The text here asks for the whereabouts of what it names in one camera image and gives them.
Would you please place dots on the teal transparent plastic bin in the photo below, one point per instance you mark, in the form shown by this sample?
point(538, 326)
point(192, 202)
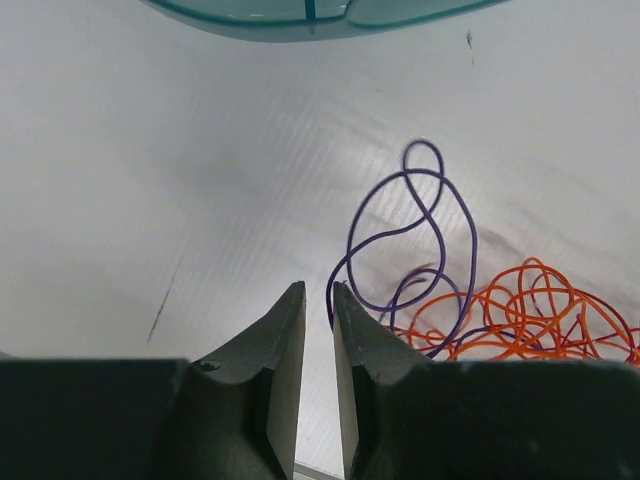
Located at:
point(300, 21)

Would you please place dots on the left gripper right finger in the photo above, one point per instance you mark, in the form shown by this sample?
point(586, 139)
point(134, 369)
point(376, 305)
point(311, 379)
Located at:
point(373, 369)

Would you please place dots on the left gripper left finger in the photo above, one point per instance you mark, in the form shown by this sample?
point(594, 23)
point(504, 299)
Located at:
point(235, 415)

